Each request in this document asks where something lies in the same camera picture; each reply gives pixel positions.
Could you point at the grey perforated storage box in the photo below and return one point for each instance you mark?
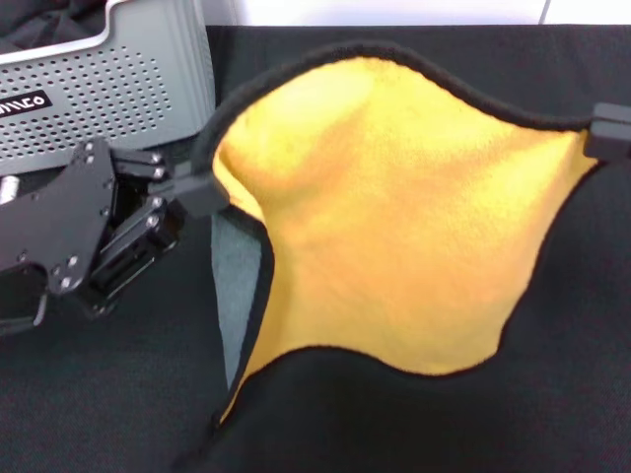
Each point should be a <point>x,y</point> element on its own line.
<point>123,88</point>

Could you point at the black cloth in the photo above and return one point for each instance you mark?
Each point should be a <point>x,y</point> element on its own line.
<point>44,20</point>

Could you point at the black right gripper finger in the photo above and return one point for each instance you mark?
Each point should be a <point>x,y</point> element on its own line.
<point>613,114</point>
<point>611,145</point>

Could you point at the yellow and grey-green towel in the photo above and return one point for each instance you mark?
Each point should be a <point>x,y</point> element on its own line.
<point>394,222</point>

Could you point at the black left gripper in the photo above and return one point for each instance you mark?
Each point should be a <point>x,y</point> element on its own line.
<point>59,222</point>

